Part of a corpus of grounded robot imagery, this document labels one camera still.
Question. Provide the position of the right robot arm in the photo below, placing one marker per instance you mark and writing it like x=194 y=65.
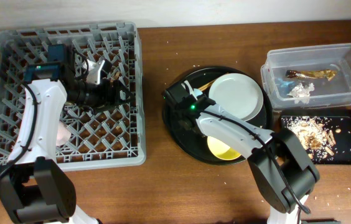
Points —
x=283 y=172

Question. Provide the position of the blue wrapper in bin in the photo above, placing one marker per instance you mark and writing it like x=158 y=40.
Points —
x=284 y=83

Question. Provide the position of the pink cup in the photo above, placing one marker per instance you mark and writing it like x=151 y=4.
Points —
x=63 y=134

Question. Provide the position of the black rectangular tray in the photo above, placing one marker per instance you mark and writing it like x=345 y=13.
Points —
x=341 y=117

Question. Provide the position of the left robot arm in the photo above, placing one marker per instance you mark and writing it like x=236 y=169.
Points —
x=33 y=188

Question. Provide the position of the wooden chopstick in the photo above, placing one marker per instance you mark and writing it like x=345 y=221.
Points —
x=206 y=86
x=216 y=78

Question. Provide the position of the clear plastic waste bin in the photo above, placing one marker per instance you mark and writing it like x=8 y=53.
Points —
x=336 y=92

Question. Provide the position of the white tissue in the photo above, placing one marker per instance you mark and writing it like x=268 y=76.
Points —
x=301 y=93

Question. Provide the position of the yellow bowl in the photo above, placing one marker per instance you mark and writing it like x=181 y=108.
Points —
x=220 y=150

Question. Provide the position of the round black serving tray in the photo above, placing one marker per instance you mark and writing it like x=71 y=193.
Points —
x=194 y=144

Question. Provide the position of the light blue cup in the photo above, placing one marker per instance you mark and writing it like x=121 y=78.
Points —
x=192 y=91

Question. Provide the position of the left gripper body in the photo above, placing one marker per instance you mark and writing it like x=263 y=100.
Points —
x=102 y=99

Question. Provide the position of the food scraps with rice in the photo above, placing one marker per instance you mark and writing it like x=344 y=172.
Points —
x=316 y=135

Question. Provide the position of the grey plastic dishwasher rack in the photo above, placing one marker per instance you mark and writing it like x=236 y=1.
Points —
x=113 y=138

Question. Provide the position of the grey round plate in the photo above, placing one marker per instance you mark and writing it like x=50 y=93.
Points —
x=238 y=94

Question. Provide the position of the gold snack wrapper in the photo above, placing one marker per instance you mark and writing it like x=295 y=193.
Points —
x=327 y=74

